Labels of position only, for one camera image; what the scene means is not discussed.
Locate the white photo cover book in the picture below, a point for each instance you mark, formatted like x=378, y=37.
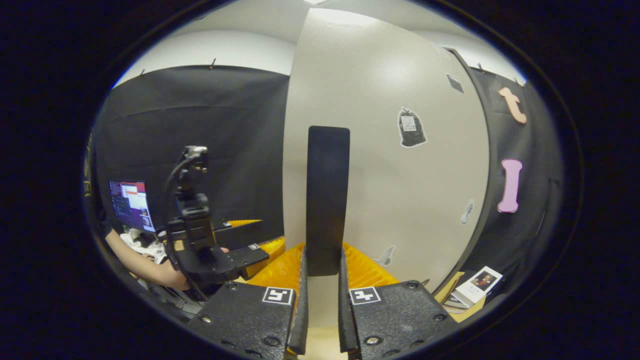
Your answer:
x=480, y=285

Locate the computer monitor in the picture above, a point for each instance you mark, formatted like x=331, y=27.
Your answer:
x=132, y=205

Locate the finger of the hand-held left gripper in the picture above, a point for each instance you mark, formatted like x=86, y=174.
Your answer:
x=240, y=232
x=240, y=260

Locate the black backdrop cloth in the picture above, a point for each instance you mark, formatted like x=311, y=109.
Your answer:
x=210, y=125

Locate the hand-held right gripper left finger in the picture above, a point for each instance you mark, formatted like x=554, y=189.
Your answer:
x=301, y=310

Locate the grey book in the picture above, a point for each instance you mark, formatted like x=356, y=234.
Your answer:
x=452, y=302

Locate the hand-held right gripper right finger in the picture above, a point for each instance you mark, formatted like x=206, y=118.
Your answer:
x=345, y=315

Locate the grey cabinet door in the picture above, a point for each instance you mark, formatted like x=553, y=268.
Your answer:
x=390, y=200

